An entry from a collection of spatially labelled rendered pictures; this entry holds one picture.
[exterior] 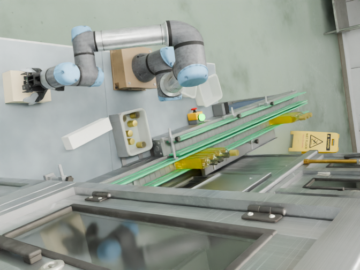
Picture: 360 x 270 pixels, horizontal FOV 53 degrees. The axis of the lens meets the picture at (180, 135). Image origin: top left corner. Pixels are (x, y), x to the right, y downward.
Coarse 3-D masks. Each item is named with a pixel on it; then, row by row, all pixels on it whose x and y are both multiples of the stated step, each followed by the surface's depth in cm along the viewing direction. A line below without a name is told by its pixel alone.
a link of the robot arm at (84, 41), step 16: (80, 32) 132; (96, 32) 133; (112, 32) 133; (128, 32) 134; (144, 32) 134; (160, 32) 134; (176, 32) 134; (192, 32) 134; (80, 48) 132; (96, 48) 134; (112, 48) 135
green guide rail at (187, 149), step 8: (296, 104) 302; (272, 112) 282; (256, 120) 260; (232, 128) 243; (240, 128) 237; (216, 136) 226; (224, 136) 223; (200, 144) 207; (176, 152) 198; (184, 152) 194
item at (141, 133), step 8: (128, 112) 183; (144, 112) 191; (120, 120) 180; (128, 120) 192; (136, 120) 195; (144, 120) 192; (128, 128) 191; (136, 128) 196; (144, 128) 194; (136, 136) 195; (144, 136) 195; (128, 144) 182; (152, 144) 194; (128, 152) 182; (136, 152) 186
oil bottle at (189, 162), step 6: (192, 156) 196; (198, 156) 193; (204, 156) 191; (180, 162) 198; (186, 162) 194; (192, 162) 192; (198, 162) 189; (204, 162) 187; (180, 168) 199; (186, 168) 196; (192, 168) 193; (198, 168) 190; (204, 168) 189
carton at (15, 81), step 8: (8, 72) 143; (16, 72) 143; (24, 72) 146; (8, 80) 143; (16, 80) 143; (8, 88) 144; (16, 88) 143; (8, 96) 144; (16, 96) 143; (24, 96) 145; (48, 96) 153
